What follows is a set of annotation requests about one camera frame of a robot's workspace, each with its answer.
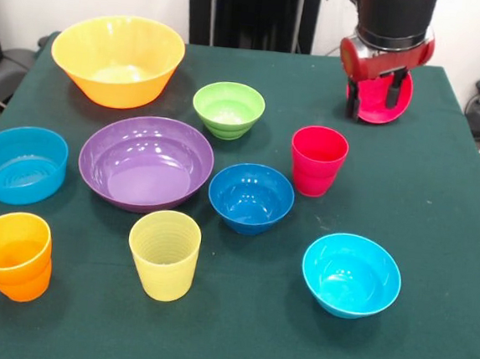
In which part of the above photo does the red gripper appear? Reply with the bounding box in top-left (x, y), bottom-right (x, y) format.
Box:
top-left (333, 19), bottom-right (438, 130)

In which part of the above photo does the red-pink bowl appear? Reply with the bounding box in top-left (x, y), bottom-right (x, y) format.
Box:
top-left (343, 65), bottom-right (415, 128)

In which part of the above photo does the red-pink cup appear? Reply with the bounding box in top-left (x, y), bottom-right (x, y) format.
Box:
top-left (286, 123), bottom-right (352, 201)

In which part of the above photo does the green bowl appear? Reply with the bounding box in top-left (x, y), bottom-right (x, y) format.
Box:
top-left (189, 78), bottom-right (268, 144)

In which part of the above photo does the dark blue bowl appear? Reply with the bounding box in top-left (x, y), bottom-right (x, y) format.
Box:
top-left (204, 159), bottom-right (298, 240)

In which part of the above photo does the cyan bowl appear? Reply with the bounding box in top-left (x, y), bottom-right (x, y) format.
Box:
top-left (297, 230), bottom-right (406, 325)

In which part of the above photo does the large purple bowl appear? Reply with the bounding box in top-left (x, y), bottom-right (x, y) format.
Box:
top-left (74, 110), bottom-right (219, 220)

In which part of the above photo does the large orange bowl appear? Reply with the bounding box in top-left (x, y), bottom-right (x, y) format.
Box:
top-left (46, 9), bottom-right (189, 115)

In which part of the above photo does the yellow-green cup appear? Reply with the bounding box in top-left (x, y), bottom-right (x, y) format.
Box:
top-left (123, 206), bottom-right (205, 306)

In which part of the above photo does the dark green tablecloth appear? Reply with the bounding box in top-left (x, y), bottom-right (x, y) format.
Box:
top-left (0, 26), bottom-right (480, 359)

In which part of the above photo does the blue ribbed bowl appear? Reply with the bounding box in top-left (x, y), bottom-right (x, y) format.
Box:
top-left (0, 123), bottom-right (72, 210)

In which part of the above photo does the orange cup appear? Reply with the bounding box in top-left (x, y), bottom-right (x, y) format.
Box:
top-left (0, 209), bottom-right (58, 305)

